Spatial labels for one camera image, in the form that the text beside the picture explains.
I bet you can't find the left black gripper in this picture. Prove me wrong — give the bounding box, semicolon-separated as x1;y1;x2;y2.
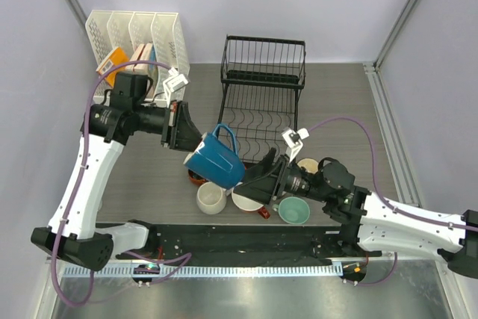
133;99;211;152

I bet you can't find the large white red cup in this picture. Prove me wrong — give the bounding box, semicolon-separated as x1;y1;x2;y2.
231;189;270;220

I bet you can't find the white plastic file organizer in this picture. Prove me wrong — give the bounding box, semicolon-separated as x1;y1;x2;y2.
85;10;190;108

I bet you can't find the orange black mug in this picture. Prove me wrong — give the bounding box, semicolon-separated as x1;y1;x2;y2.
187;170;208;186

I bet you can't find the orange book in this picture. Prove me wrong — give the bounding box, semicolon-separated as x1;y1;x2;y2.
96;46;129;87

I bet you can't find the blue mug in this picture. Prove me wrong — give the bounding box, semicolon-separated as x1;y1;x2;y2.
183;123;246;190

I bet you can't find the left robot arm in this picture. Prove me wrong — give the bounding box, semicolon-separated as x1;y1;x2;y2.
31;72;202;271

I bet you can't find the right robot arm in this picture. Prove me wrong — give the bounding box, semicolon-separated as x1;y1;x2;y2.
233;151;477;279

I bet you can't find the slotted cable duct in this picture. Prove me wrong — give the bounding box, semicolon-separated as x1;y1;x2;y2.
63;263;344;278

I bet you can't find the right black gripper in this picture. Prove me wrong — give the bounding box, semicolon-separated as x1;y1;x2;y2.
234;148;329;206

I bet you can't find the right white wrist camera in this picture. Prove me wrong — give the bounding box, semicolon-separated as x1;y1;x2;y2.
282;128;309;163

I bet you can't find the white mug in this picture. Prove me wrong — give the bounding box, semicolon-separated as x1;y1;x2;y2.
196;182;227;215

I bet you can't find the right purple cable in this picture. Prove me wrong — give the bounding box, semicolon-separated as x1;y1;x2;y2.
305;117;478;232

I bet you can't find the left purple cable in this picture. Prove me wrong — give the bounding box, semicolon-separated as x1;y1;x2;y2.
49;60;176;307

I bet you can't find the black wire dish rack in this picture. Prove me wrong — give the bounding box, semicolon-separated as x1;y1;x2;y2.
217;35;306;167

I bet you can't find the mint green cup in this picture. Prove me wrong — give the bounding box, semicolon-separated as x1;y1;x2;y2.
272;196;311;225

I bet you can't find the cream enamel mug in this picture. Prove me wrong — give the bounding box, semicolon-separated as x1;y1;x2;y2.
297;158;319;174

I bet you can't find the purple cable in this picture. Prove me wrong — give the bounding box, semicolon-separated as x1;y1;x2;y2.
305;117;478;232
49;60;176;307

